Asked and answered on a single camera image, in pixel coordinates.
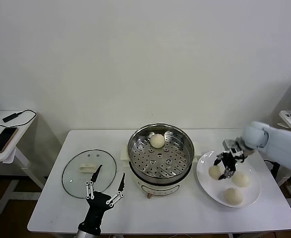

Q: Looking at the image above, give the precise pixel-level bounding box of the steel steamer pot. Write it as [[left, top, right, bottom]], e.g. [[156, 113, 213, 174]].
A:
[[119, 141, 201, 199]]

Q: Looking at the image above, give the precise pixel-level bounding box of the black cable with adapter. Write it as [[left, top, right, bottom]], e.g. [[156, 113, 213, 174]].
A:
[[0, 110, 38, 127]]

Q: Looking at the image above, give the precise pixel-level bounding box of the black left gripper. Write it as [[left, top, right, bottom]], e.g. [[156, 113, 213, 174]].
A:
[[77, 164, 126, 236]]

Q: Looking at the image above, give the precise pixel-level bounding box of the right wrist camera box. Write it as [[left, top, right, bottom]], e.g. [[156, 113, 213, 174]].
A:
[[223, 138, 245, 157]]

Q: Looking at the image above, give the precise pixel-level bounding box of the black smartphone pink case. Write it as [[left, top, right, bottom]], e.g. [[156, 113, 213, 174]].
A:
[[0, 127, 19, 154]]

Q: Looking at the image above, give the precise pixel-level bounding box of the white steamed baozi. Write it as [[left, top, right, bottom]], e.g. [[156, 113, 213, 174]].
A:
[[232, 172, 250, 188], [223, 187, 244, 206], [208, 165, 224, 179], [150, 133, 165, 149]]

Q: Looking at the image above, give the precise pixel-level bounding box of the white round plate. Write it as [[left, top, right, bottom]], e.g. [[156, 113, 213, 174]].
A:
[[196, 150, 262, 208]]

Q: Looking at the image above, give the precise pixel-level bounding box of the black power cable with plug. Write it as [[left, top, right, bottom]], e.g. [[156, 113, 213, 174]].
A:
[[263, 158, 282, 179]]

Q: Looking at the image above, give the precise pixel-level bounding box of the round glass lid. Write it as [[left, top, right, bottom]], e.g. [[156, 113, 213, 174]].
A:
[[61, 149, 117, 199]]

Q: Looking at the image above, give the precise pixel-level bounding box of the stainless steel steamer basket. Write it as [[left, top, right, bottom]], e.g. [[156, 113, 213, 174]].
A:
[[128, 123, 195, 179]]

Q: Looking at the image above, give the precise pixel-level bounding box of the white side table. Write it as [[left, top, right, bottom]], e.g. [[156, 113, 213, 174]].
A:
[[0, 110, 48, 215], [275, 110, 291, 208]]

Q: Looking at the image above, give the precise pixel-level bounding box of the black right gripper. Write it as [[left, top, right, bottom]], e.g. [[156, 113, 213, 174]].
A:
[[213, 152, 237, 180]]

